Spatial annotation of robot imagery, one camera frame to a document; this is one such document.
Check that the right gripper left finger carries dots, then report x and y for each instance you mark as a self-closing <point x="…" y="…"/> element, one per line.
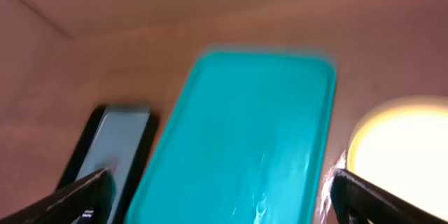
<point x="94" y="192"/>

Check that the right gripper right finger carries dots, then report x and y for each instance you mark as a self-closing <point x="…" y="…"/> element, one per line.
<point x="356" y="200"/>

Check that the green rimmed plate top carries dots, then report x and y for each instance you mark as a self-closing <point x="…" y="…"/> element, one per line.
<point x="401" y="147"/>

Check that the black water tray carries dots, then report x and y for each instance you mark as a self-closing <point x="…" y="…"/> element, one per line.
<point x="120" y="138"/>

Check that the teal plastic serving tray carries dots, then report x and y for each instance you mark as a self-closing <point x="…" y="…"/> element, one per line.
<point x="244" y="144"/>

